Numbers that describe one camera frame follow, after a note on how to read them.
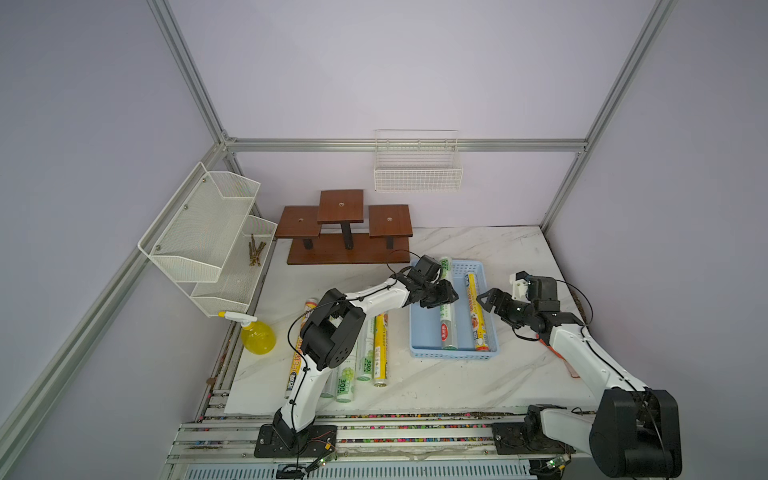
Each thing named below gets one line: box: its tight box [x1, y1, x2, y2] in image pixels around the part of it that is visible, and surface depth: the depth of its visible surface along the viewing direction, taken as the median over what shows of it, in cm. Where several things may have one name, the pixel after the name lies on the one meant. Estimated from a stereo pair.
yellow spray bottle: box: [218, 311, 277, 355], surface depth 82 cm
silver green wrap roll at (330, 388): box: [320, 369, 338, 399], surface depth 81 cm
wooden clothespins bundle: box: [248, 233, 267, 267], surface depth 97 cm
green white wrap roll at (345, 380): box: [335, 352, 357, 403], surface depth 81 cm
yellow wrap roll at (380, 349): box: [373, 311, 389, 387], surface depth 88 cm
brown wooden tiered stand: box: [275, 189, 413, 265], surface depth 106 cm
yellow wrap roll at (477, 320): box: [465, 272, 489, 352], surface depth 92 cm
